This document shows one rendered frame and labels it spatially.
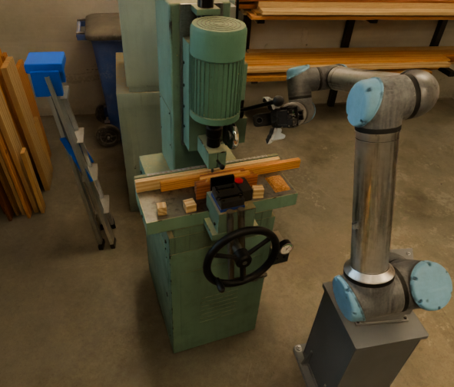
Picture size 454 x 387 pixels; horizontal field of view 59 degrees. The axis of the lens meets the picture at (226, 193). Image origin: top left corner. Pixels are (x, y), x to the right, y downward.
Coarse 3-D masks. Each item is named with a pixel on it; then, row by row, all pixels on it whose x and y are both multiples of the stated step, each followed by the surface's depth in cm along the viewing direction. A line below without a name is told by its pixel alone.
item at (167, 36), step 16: (160, 0) 140; (176, 0) 133; (192, 0) 135; (224, 0) 137; (160, 16) 144; (176, 16) 133; (224, 16) 139; (160, 32) 149; (176, 32) 136; (160, 48) 154; (176, 48) 140; (160, 64) 159; (176, 64) 143; (160, 80) 164; (176, 80) 147; (160, 96) 169; (176, 96) 151; (176, 112) 155; (176, 128) 159; (176, 144) 164; (176, 160) 169; (192, 160) 172
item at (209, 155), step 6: (198, 138) 153; (204, 138) 152; (198, 144) 155; (204, 144) 149; (198, 150) 156; (204, 150) 148; (210, 150) 146; (216, 150) 146; (222, 150) 146; (204, 156) 149; (210, 156) 145; (216, 156) 146; (222, 156) 147; (204, 162) 151; (210, 162) 147; (216, 162) 147; (222, 162) 148; (210, 168) 148
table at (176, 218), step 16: (144, 192) 151; (160, 192) 152; (176, 192) 152; (192, 192) 153; (272, 192) 156; (288, 192) 157; (144, 208) 144; (176, 208) 145; (256, 208) 153; (272, 208) 157; (144, 224) 143; (160, 224) 141; (176, 224) 143; (192, 224) 146; (208, 224) 144; (256, 224) 145
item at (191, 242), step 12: (144, 156) 188; (156, 156) 189; (228, 156) 192; (144, 168) 180; (156, 168) 181; (168, 168) 181; (168, 240) 148; (180, 240) 149; (192, 240) 152; (204, 240) 154; (216, 240) 156; (168, 252) 153; (180, 252) 153
